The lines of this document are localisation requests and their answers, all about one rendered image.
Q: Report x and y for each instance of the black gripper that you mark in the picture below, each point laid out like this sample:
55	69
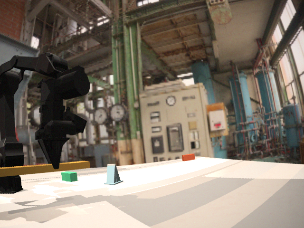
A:
52	131

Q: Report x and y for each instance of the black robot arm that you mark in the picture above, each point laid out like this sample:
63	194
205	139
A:
64	84

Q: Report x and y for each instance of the small green block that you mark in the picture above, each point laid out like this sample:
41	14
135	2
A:
69	176

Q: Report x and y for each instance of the reddish-brown rectangular block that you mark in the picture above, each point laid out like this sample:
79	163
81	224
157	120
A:
188	157

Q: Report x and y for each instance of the orange bar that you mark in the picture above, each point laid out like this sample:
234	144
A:
44	168

